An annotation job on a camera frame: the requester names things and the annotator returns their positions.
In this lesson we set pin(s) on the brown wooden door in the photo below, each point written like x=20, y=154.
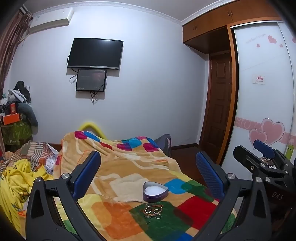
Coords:
x=218, y=99

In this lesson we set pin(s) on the colourful patchwork blanket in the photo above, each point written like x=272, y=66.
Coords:
x=129, y=166

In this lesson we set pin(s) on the green patterned cloth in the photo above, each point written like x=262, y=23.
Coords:
x=16, y=134

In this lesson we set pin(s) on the striped brown cloth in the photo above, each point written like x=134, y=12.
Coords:
x=34, y=149

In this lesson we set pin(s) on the yellow printed blanket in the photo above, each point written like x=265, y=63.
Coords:
x=16, y=183

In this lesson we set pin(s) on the yellow foam cushion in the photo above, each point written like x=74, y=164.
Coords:
x=91, y=126

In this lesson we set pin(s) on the black wall television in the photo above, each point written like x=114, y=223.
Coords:
x=94, y=53

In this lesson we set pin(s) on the small black wall monitor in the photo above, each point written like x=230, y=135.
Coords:
x=91, y=80

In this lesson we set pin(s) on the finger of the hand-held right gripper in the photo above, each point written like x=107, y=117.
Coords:
x=248, y=160
x=264, y=148

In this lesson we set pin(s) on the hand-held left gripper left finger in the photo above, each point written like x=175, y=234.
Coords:
x=89, y=166

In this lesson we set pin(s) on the grey cloth bundle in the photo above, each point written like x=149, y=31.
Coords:
x=164, y=144

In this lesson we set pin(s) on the white air conditioner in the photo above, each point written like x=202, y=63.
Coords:
x=49, y=20

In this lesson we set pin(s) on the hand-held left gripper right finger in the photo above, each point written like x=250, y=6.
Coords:
x=208, y=169

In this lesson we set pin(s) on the orange box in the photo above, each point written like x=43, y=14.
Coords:
x=11, y=118

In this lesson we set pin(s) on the wooden wardrobe with heart doors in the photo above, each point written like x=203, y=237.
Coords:
x=259, y=69

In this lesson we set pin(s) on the purple heart-shaped jewelry box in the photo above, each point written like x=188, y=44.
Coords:
x=154, y=191

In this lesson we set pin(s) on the green bottle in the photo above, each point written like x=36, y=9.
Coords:
x=290, y=150

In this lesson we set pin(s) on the pile of clothes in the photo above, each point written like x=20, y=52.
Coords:
x=22, y=97

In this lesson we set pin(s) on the white and red label sticker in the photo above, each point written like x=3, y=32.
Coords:
x=259, y=79

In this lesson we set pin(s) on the brown striped curtain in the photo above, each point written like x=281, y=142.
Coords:
x=10, y=46

